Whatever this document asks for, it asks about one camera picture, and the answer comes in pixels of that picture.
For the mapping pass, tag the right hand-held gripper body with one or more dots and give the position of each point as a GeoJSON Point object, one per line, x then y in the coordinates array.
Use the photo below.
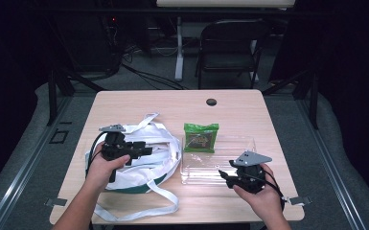
{"type": "Point", "coordinates": [250, 174]}

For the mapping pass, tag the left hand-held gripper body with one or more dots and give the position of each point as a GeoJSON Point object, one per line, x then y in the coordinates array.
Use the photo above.
{"type": "Point", "coordinates": [116, 143]}

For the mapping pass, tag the white cloth tote bag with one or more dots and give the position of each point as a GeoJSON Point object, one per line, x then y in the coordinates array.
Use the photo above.
{"type": "Point", "coordinates": [153, 159]}

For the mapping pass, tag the clear plastic bag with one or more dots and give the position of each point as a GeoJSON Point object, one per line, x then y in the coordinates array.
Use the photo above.
{"type": "Point", "coordinates": [211, 166]}

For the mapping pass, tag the green snack packet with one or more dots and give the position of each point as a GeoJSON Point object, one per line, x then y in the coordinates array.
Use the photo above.
{"type": "Point", "coordinates": [201, 137]}

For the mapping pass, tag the person's left hand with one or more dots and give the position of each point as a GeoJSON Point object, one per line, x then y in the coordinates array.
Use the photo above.
{"type": "Point", "coordinates": [103, 169]}

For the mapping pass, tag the person's right hand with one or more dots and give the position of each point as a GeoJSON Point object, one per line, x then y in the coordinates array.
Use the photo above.
{"type": "Point", "coordinates": [265, 201]}

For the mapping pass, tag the grey metal table clip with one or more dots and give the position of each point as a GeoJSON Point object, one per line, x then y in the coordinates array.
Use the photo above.
{"type": "Point", "coordinates": [300, 200]}
{"type": "Point", "coordinates": [56, 202]}

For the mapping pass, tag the black metal stand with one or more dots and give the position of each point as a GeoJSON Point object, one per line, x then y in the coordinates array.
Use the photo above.
{"type": "Point", "coordinates": [52, 96]}
{"type": "Point", "coordinates": [313, 96]}

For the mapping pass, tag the white table leg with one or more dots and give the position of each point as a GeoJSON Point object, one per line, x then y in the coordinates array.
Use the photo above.
{"type": "Point", "coordinates": [179, 51]}

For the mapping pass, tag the black folding chair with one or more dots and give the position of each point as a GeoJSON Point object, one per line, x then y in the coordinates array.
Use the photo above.
{"type": "Point", "coordinates": [233, 44]}

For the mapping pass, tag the grey metal floor rail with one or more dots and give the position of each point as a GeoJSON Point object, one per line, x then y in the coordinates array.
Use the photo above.
{"type": "Point", "coordinates": [332, 166]}
{"type": "Point", "coordinates": [22, 172]}

